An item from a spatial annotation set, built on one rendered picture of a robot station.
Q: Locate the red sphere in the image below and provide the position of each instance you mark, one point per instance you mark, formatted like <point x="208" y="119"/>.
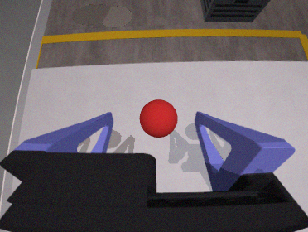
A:
<point x="158" y="118"/>

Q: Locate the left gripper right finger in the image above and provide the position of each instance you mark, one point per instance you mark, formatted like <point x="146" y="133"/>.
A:
<point x="251" y="151"/>

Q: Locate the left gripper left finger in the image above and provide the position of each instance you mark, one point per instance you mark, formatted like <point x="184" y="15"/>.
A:
<point x="67" y="139"/>

